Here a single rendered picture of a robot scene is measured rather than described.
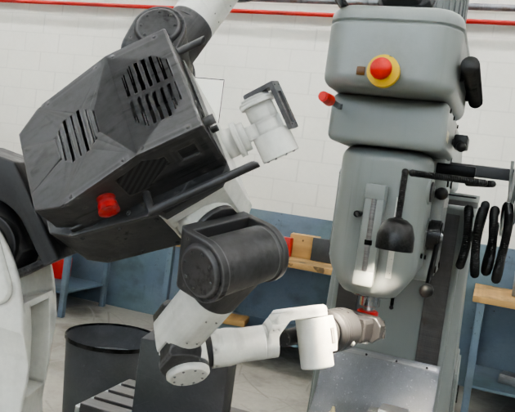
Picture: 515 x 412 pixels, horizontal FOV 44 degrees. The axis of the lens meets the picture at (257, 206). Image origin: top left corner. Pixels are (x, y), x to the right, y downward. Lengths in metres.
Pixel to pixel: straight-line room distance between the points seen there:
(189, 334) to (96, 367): 2.13
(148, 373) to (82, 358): 1.63
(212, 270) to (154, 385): 0.74
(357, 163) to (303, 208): 4.49
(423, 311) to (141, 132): 1.12
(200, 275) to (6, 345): 0.38
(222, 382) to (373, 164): 0.62
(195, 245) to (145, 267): 5.59
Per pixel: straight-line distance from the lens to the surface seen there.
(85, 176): 0.96
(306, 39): 6.04
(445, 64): 1.26
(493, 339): 5.74
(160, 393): 1.61
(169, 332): 1.10
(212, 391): 1.57
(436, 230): 1.46
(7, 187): 1.12
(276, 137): 1.08
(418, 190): 1.37
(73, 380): 3.30
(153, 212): 0.96
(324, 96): 1.23
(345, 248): 1.38
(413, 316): 1.85
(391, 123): 1.34
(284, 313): 1.24
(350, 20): 1.30
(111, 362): 3.18
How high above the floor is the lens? 1.54
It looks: 3 degrees down
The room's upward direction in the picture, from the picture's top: 8 degrees clockwise
